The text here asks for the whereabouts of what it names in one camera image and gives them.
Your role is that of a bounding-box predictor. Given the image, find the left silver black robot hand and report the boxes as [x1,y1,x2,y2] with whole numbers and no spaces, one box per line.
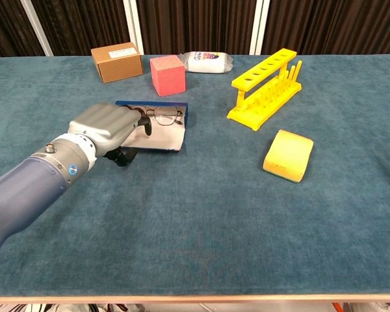
[68,103,153,167]

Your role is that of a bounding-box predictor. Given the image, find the thin wire-frame eyeglasses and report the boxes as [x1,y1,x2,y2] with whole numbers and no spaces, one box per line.
[123,105,185,127]

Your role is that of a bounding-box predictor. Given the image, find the grey box with blue edge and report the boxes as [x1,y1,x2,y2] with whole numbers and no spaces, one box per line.
[115,100,189,153]

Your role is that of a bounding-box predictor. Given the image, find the brown cardboard box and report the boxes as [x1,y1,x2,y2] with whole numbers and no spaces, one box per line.
[90,42,144,85]

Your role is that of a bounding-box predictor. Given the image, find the pink foam cube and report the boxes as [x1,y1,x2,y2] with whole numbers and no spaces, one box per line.
[149,54,187,98]

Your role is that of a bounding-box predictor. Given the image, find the dark brown pleated curtain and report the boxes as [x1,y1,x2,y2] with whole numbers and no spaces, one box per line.
[136,0,257,55]
[262,0,390,55]
[31,0,140,56]
[0,0,46,58]

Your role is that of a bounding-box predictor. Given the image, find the white packet in plastic bag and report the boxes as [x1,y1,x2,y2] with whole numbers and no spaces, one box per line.
[178,51,234,75]

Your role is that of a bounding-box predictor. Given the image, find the teal felt table cloth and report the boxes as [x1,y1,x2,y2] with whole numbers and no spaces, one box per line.
[0,53,390,297]

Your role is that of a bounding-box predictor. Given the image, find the yellow test tube rack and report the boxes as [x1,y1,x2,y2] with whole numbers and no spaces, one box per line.
[226,47,304,132]

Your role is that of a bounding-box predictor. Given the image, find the yellow sponge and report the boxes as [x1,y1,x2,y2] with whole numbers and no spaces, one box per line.
[262,129,314,183]

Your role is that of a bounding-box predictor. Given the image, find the white partition frame post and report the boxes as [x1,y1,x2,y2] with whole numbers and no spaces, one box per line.
[249,0,270,55]
[122,0,146,55]
[19,0,55,58]

